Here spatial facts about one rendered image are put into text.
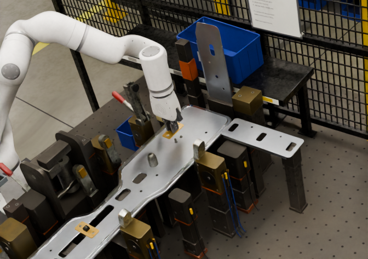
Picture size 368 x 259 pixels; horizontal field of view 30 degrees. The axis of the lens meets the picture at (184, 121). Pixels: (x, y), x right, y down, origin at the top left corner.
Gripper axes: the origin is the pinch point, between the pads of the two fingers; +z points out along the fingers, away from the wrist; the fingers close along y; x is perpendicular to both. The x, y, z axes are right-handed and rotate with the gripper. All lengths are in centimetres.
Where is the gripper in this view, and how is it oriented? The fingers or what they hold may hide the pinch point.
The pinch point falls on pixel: (171, 125)
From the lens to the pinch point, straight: 240.6
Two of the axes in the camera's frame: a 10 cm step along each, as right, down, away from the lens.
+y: 7.7, 2.7, -5.8
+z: 2.0, 7.6, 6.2
